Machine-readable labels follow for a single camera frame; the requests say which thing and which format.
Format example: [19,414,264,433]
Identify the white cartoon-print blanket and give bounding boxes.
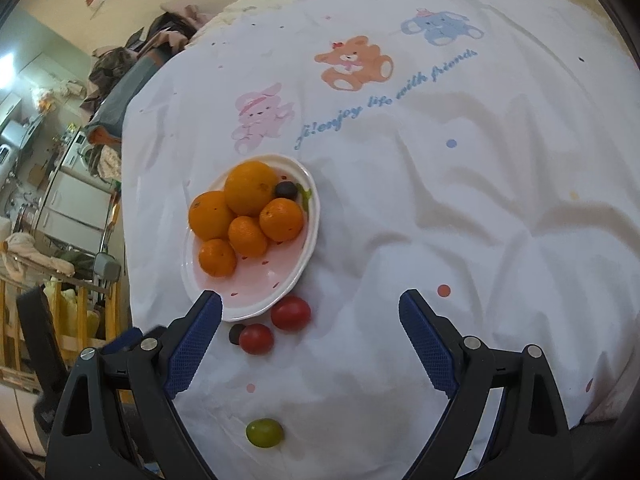
[120,0,636,480]

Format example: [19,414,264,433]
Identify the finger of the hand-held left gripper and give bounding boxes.
[104,326,169,357]

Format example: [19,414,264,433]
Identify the red cherry tomato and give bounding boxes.
[270,295,312,331]
[238,323,275,356]

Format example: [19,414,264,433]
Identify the small orange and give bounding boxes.
[198,238,238,278]
[259,198,305,242]
[228,216,269,257]

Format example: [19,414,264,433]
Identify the small floral garment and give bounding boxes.
[89,142,123,183]

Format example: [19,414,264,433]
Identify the metal folding chair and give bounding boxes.
[60,195,123,306]

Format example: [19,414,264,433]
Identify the pink hanging garment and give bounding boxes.
[0,230,76,281]

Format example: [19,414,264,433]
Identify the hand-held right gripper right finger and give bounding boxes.
[398,289,571,480]

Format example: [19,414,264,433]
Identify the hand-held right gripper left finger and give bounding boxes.
[45,290,223,480]

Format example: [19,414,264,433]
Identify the pile of dark clothes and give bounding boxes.
[82,2,216,106]

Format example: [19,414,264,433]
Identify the medium orange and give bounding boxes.
[188,191,237,241]

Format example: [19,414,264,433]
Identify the white base cabinets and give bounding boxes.
[35,165,121,248]

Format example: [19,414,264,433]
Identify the pink strawberry-shaped plate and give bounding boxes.
[180,154,321,323]

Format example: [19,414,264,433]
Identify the green grape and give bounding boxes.
[245,418,285,449]

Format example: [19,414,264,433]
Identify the large orange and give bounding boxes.
[223,161,279,217]

